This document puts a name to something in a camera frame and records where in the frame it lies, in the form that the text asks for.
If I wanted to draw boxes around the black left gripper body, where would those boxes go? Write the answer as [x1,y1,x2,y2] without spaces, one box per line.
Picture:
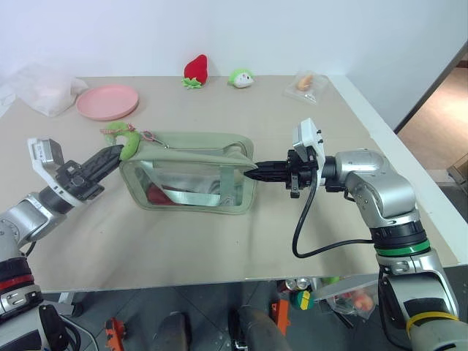
[54,159,106,203]

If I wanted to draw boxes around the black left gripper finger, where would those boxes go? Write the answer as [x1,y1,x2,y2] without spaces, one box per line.
[80,145,126,176]
[89,155,122,185]

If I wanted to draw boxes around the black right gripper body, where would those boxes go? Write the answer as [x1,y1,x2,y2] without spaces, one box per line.
[283,148,320,200]

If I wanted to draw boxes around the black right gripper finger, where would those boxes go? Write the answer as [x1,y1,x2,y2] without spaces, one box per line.
[244,167,290,183]
[252,160,290,173]

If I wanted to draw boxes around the green plush keychain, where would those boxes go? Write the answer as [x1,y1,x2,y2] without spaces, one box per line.
[99,121,142,162]

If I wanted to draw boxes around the green pouch with clear window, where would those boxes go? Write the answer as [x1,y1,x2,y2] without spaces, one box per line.
[119,130,257,217]

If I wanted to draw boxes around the red item inside pouch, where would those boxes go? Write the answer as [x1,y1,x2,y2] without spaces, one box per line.
[145,184,173,206]

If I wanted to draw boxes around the green white plush toy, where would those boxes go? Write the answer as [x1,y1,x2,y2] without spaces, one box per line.
[227,69,256,90]

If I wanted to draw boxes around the red strawberry plush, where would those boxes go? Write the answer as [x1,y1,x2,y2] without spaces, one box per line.
[181,53,211,90]

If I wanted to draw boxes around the red white bow clasp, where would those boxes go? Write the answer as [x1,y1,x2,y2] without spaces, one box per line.
[141,129,166,148]

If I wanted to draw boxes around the pink round plate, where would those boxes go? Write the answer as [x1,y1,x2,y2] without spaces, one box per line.
[75,84,140,122]

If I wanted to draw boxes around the white crumpled plastic bag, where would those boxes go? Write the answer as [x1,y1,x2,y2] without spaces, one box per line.
[0,62,89,118]

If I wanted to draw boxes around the clear bag with orange toy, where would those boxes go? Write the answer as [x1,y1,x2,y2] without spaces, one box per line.
[284,69,328,106]

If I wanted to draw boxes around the silver drink cans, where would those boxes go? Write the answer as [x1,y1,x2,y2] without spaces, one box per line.
[284,277,312,293]

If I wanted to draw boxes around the green yellow ball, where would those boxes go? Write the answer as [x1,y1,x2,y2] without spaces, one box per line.
[290,290,312,312]

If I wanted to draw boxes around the plastic bag with orange items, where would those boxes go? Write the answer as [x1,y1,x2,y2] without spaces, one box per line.
[313,273,382,320]

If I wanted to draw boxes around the orange black clamp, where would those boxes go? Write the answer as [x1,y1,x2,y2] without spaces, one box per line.
[105,317,129,351]
[269,296,293,336]

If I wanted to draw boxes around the dark rounded shape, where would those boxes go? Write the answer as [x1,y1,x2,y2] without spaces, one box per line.
[154,310,192,351]
[227,304,290,351]

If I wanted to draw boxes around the brown cardboard box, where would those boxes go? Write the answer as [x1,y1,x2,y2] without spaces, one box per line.
[445,151,468,184]

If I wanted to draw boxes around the yellow rubber band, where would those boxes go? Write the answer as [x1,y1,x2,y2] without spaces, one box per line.
[407,312,461,333]

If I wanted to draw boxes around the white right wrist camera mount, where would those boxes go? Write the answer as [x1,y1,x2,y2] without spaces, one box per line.
[292,117,327,188]

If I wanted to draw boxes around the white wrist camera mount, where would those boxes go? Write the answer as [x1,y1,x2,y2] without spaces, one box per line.
[292,117,327,188]
[27,137,87,208]

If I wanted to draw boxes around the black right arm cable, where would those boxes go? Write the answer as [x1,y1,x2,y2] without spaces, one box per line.
[292,174,377,259]

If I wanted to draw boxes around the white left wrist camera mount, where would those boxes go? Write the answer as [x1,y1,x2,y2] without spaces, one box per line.
[27,137,87,208]

